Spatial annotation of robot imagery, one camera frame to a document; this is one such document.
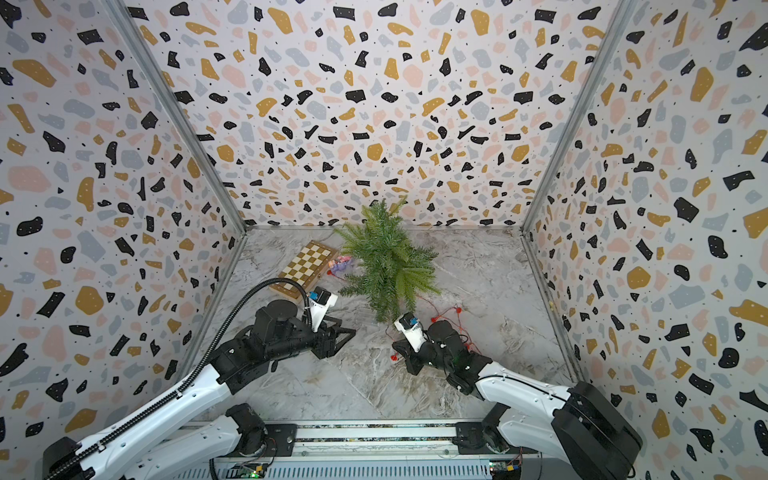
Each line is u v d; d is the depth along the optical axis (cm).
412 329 71
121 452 41
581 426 42
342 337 66
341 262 109
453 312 98
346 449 73
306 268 106
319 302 64
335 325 74
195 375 48
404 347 74
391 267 73
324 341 63
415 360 72
